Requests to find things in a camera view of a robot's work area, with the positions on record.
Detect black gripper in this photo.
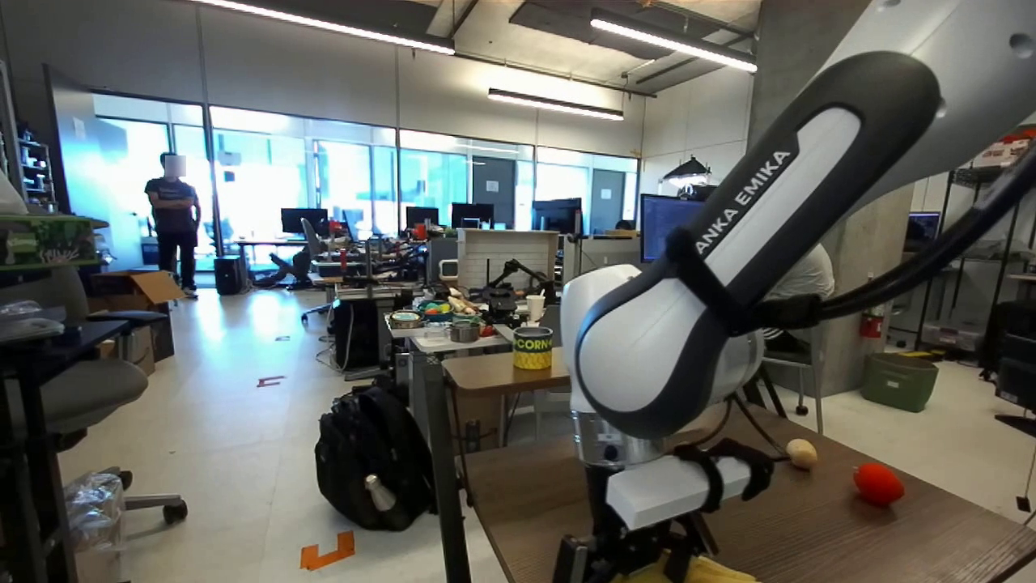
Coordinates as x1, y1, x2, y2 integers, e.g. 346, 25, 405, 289
551, 516, 719, 583

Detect beige potato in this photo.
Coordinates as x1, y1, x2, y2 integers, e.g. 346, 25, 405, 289
784, 433, 823, 472

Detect red toy vegetable green stem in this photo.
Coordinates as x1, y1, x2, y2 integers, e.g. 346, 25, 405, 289
852, 461, 909, 511

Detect white chair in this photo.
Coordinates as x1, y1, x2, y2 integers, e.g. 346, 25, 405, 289
503, 385, 573, 447

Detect black slanted metal pole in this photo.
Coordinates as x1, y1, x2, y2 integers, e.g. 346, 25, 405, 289
418, 350, 471, 583

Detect yellow green wipes canister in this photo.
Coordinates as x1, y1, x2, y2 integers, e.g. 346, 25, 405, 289
508, 324, 555, 377

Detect brown wooden desk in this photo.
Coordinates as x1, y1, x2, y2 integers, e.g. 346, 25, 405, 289
436, 348, 575, 456

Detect grey chair with metal legs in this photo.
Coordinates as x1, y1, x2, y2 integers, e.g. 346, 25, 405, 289
758, 334, 837, 433

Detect black backpack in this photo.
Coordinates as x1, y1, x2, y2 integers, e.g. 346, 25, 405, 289
312, 378, 440, 533

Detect orange floor tape marker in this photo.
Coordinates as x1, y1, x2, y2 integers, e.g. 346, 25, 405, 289
299, 527, 360, 573

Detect green storage bin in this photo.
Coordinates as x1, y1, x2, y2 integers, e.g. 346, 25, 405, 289
859, 348, 941, 416

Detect computer monitor blue screen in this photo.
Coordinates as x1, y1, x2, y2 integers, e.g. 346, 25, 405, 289
636, 192, 704, 270

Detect white desk partition panel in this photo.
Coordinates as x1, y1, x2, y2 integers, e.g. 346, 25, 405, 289
453, 228, 563, 294

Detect red fire extinguisher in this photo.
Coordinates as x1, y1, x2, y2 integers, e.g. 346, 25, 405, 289
859, 304, 891, 344

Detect black lamp shade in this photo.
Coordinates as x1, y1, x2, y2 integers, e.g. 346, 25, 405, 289
661, 153, 713, 189

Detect black metal shelf rack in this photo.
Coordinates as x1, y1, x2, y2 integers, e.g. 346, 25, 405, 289
903, 134, 1036, 366

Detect long ceiling light strip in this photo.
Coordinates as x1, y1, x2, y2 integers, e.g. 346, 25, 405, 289
486, 83, 627, 122
586, 13, 759, 77
190, 0, 455, 57

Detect black trash bin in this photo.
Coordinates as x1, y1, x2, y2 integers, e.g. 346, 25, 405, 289
211, 253, 247, 297

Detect clear plastic bottle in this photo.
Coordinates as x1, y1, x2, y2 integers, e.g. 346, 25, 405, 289
60, 471, 128, 583

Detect red white carton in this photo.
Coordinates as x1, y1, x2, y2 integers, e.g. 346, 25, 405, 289
969, 128, 1034, 175

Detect open cardboard box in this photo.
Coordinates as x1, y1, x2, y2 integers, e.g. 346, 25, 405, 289
85, 270, 187, 366

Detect grey office chair with armrest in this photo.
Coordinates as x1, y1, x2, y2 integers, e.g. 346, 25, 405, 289
20, 270, 190, 531

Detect walking person dark clothes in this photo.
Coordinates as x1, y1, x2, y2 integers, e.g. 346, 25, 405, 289
143, 148, 206, 302

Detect green box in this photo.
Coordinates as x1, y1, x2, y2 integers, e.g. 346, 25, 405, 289
0, 210, 111, 271

